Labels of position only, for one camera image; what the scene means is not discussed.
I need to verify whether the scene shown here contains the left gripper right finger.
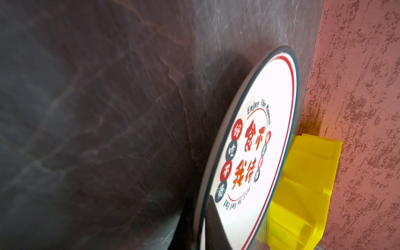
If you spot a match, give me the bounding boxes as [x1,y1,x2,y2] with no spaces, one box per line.
[205,197,232,250]

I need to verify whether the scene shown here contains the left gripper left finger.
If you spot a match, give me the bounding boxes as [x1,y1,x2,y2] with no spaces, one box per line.
[168,200,195,250]

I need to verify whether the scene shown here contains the white plate red characters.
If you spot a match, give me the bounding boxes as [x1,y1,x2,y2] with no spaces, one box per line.
[191,46,299,250]

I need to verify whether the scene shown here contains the yellow plastic bin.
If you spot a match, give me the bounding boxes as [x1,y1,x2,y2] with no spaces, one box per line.
[257,134,342,250]

